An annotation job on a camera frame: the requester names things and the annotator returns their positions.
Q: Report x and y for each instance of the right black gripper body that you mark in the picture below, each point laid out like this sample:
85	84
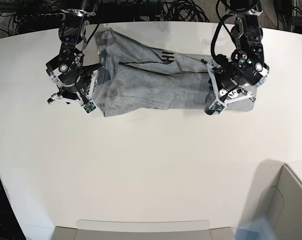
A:
79	81

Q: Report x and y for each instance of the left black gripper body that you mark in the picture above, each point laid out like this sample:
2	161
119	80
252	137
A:
241	73

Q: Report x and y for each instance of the grey T-shirt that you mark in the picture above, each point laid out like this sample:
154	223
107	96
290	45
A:
135	76

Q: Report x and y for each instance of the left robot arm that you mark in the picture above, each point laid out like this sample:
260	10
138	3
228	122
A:
246	35

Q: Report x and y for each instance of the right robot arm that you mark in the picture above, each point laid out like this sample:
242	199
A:
67	70

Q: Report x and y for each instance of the black power strip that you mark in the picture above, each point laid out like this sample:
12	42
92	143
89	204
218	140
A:
46	17

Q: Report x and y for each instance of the beige bin right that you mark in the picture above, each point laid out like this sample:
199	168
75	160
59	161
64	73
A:
279	211

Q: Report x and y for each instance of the beige bin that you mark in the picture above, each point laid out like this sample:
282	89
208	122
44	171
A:
279	211
117	230

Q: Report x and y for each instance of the beige bin front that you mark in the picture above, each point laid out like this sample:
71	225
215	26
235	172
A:
117	230

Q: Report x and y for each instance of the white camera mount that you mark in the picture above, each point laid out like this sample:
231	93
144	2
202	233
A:
226	89
88	107

